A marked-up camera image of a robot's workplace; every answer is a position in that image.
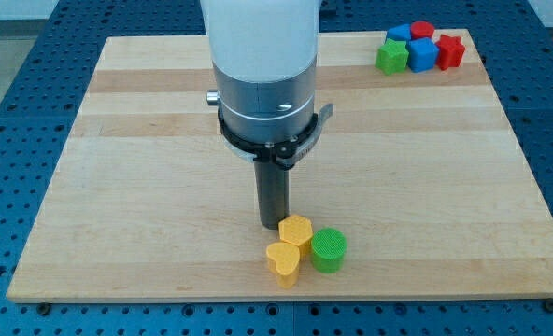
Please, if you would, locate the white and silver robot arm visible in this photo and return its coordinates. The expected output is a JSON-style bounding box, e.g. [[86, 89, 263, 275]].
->
[[200, 0, 321, 143]]

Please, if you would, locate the blue triangle block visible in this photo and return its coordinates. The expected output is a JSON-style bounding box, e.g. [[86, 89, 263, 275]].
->
[[386, 23, 412, 42]]

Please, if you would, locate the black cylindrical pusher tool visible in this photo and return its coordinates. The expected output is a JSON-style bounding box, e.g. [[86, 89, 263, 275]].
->
[[254, 162, 290, 230]]

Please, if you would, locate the yellow hexagon block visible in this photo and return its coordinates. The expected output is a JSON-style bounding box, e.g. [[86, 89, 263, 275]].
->
[[278, 215, 314, 259]]

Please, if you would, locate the yellow heart block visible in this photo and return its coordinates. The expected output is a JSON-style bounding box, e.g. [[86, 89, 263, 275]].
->
[[265, 242, 301, 288]]

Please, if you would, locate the green cylinder block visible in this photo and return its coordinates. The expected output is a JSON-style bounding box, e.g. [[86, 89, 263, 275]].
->
[[311, 228, 347, 273]]

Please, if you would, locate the wooden board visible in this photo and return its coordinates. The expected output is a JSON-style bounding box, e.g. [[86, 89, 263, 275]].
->
[[7, 29, 553, 303]]

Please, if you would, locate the green star block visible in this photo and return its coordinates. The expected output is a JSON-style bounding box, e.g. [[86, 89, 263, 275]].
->
[[375, 38, 409, 75]]

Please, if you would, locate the blue cube block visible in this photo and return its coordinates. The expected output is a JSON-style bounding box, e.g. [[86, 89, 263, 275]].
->
[[407, 38, 439, 73]]

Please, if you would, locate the red cylinder block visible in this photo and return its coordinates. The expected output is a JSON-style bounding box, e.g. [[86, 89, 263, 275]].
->
[[410, 21, 435, 40]]

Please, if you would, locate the red star block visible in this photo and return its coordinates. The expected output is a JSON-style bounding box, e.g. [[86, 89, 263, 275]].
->
[[435, 34, 465, 70]]

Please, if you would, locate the black clamp ring with lever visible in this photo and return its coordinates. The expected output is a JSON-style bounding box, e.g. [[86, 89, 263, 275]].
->
[[217, 103, 334, 171]]

